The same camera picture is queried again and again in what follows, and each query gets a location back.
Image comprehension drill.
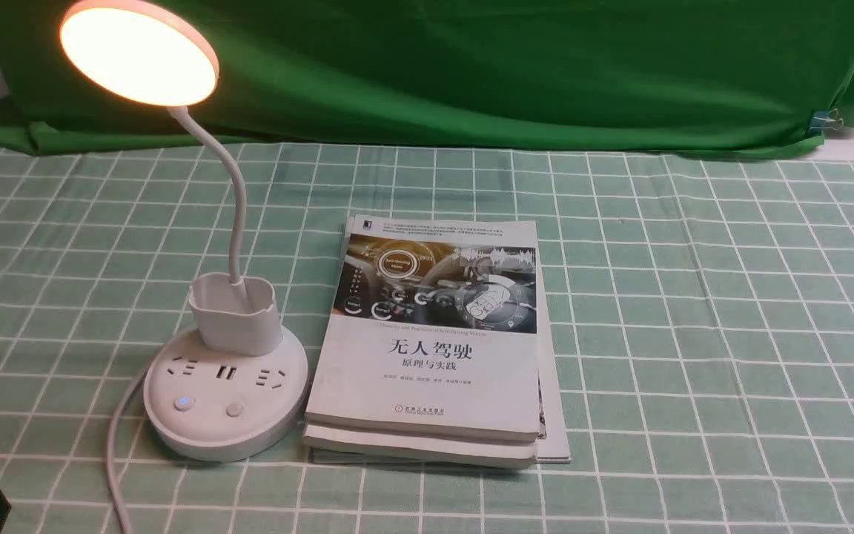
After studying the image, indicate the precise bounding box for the white desk lamp with sockets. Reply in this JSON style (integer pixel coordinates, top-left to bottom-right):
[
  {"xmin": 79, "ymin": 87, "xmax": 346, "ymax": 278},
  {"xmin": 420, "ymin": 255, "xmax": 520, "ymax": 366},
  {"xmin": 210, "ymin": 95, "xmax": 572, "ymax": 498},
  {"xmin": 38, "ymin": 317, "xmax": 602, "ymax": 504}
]
[{"xmin": 59, "ymin": 1, "xmax": 308, "ymax": 462}]

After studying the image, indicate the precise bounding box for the top white self-driving book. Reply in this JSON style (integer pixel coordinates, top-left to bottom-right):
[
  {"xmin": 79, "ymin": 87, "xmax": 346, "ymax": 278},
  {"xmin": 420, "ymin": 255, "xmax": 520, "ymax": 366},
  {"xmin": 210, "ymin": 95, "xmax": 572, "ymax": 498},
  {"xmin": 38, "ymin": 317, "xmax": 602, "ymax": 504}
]
[{"xmin": 305, "ymin": 215, "xmax": 542, "ymax": 444}]

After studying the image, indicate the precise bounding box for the middle white book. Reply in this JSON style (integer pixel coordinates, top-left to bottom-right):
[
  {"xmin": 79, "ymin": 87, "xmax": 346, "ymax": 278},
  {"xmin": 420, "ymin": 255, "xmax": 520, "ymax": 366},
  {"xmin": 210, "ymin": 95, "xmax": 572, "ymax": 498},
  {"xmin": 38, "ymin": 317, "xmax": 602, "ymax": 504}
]
[{"xmin": 304, "ymin": 423, "xmax": 537, "ymax": 469}]

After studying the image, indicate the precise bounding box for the green backdrop cloth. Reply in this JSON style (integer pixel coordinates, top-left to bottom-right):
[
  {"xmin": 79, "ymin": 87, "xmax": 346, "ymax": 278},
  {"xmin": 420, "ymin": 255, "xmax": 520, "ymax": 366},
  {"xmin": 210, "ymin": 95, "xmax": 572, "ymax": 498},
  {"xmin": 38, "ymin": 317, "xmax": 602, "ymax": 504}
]
[{"xmin": 0, "ymin": 0, "xmax": 854, "ymax": 161}]

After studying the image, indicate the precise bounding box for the bottom thin magazine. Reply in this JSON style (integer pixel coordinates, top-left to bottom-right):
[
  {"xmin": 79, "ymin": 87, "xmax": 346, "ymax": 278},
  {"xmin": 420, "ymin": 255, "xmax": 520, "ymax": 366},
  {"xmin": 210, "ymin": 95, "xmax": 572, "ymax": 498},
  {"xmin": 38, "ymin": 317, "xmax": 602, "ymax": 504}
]
[{"xmin": 313, "ymin": 222, "xmax": 572, "ymax": 465}]

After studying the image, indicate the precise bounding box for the green checkered tablecloth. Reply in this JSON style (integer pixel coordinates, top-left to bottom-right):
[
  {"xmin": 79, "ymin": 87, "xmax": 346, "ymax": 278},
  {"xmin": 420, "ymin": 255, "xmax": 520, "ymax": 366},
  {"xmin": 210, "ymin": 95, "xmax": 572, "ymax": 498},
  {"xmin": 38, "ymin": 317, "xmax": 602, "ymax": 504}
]
[{"xmin": 0, "ymin": 143, "xmax": 854, "ymax": 533}]

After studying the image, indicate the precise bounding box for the blue binder clip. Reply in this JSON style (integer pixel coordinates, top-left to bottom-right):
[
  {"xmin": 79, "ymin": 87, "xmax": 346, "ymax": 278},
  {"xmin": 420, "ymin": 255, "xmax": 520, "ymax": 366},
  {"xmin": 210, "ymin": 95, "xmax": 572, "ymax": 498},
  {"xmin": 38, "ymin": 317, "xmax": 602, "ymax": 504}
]
[{"xmin": 807, "ymin": 108, "xmax": 844, "ymax": 136}]

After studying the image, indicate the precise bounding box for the white lamp power cable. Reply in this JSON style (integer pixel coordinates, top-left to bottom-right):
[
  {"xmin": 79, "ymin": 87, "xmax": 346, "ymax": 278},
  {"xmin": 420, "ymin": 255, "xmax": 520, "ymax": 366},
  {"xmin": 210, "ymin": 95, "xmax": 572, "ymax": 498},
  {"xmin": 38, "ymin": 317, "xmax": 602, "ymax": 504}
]
[{"xmin": 106, "ymin": 361, "xmax": 152, "ymax": 534}]

